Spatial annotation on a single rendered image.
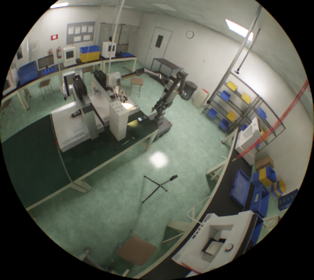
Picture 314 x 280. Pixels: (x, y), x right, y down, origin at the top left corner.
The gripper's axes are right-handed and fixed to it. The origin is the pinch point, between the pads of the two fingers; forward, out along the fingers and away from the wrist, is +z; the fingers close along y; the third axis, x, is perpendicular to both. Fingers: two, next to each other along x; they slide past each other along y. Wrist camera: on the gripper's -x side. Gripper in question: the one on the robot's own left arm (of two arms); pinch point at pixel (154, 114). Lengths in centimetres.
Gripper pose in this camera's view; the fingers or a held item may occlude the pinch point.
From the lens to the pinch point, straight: 149.9
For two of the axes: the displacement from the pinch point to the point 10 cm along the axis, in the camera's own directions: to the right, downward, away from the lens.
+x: 4.4, -0.2, 9.0
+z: -5.8, 7.6, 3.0
